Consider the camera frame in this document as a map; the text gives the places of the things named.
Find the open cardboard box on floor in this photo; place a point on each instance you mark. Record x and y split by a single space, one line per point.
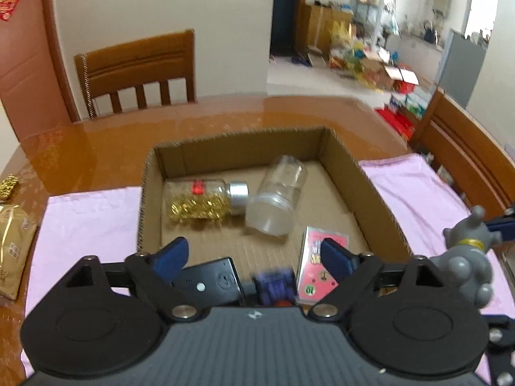
388 73

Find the clear plastic jar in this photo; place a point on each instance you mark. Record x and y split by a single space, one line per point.
275 201

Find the blue and black toy car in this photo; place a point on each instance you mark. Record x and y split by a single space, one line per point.
275 287

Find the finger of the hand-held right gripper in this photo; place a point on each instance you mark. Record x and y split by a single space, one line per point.
501 335
503 225

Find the wooden chair with grooved back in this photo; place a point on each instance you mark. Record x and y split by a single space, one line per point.
470 148

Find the stack of red boxes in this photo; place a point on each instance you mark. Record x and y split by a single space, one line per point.
396 122

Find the wooden chair with slatted back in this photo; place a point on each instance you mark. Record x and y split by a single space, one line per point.
136 60

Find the yellow plastic bag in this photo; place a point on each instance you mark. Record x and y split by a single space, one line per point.
340 34

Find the white water heater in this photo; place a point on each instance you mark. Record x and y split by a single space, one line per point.
441 0

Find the gold ornament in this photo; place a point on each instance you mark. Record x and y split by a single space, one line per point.
8 187

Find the dark shoes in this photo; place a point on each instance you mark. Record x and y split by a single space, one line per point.
301 60

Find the dark blue door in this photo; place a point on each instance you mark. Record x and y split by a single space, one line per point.
287 8

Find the brown cardboard box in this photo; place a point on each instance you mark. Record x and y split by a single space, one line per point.
346 193

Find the white kitchen counter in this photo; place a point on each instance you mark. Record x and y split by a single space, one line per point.
414 54

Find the grey refrigerator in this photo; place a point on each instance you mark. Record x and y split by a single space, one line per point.
460 68

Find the black handheld device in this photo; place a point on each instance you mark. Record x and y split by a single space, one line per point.
209 283

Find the brown wooden door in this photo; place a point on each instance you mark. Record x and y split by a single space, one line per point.
28 80

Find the wooden cabinet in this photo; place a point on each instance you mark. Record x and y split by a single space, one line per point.
326 26

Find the grey toy figure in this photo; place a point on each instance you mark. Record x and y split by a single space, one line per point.
466 263

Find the gold tissue pack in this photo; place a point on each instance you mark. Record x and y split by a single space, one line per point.
14 249

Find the pink towel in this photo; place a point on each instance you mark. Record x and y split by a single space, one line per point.
80 225

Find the bottle of gold capsules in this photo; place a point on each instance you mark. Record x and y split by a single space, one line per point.
197 203

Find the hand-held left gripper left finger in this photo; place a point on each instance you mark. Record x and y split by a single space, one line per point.
174 255

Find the pink card box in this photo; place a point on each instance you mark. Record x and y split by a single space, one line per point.
312 265

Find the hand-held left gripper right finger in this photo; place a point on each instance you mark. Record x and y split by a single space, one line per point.
336 261

